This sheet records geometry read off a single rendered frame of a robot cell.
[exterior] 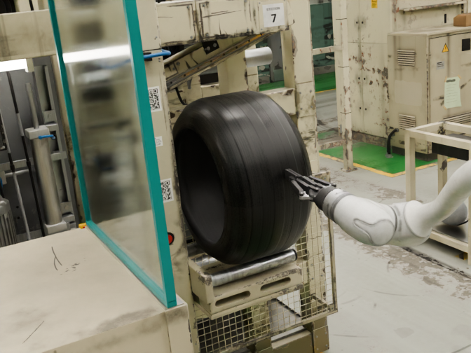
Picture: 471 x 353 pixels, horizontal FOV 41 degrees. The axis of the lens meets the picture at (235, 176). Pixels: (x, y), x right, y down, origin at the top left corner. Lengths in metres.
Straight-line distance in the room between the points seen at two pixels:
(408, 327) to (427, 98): 3.25
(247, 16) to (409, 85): 4.30
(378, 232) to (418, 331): 1.96
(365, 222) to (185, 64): 1.07
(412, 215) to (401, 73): 4.91
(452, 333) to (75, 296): 2.56
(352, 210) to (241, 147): 0.44
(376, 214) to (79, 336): 0.82
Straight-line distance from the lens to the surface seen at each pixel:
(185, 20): 2.23
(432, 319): 3.65
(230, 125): 1.94
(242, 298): 2.14
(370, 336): 3.47
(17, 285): 1.37
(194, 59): 2.40
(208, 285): 2.02
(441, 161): 4.64
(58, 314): 1.21
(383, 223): 1.61
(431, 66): 6.34
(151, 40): 1.91
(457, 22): 6.84
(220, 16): 2.29
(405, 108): 6.59
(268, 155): 1.92
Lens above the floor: 1.80
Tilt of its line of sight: 16 degrees down
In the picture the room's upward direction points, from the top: 6 degrees counter-clockwise
